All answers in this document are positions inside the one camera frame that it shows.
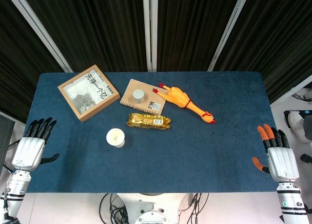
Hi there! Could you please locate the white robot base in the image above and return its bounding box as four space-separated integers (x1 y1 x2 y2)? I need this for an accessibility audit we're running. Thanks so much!
117 192 193 224

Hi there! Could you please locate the black panel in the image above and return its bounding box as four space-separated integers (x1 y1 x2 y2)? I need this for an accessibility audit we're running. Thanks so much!
0 112 17 172

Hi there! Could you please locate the black cable bundle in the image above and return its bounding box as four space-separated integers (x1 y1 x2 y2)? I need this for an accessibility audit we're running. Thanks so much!
186 192 210 224
99 192 127 224

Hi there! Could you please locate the right robot hand with orange fingertips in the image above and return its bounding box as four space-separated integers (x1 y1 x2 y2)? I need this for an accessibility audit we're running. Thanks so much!
252 123 300 183

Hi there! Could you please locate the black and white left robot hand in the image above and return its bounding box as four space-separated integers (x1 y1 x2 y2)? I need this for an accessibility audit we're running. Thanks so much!
11 117 60 171

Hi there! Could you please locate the wooden shadow box frame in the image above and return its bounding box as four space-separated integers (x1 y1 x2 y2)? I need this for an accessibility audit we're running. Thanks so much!
57 64 121 123

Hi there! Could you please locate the small white jar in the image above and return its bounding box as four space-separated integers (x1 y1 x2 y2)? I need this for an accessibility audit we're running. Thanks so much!
132 89 145 104

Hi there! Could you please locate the gold snack packet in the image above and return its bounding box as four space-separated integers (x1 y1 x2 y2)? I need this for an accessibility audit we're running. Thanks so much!
125 112 172 131

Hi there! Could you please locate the brown spiral notebook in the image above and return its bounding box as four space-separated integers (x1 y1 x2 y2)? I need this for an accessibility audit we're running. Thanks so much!
119 78 167 116

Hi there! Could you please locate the white paper cup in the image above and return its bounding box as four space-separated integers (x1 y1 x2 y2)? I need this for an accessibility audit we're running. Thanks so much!
106 128 126 149

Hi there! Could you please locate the white shoe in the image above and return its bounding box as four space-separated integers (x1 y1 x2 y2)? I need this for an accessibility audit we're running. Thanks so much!
284 110 307 139

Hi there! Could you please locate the yellow rubber chicken toy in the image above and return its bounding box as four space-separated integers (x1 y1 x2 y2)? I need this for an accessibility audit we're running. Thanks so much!
152 82 216 124

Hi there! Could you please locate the blue table cloth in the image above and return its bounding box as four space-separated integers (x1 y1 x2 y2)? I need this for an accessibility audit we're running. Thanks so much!
25 72 278 193

